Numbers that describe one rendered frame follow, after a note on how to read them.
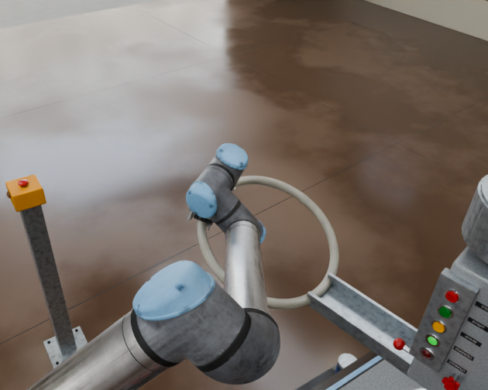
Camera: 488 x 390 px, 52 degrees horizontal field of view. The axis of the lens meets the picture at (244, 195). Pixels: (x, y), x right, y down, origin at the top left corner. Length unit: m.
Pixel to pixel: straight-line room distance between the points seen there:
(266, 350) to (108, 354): 0.25
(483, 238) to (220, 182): 0.63
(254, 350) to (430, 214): 3.29
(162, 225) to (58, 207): 0.78
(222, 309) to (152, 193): 3.12
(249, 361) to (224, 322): 0.08
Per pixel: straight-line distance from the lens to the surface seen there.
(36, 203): 2.21
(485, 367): 1.30
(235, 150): 1.38
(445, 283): 1.17
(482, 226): 1.10
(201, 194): 1.27
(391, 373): 1.83
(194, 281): 0.76
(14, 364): 2.99
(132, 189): 3.92
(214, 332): 0.77
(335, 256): 1.70
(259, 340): 0.82
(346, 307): 1.61
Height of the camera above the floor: 2.32
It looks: 37 degrees down
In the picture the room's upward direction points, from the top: 3 degrees clockwise
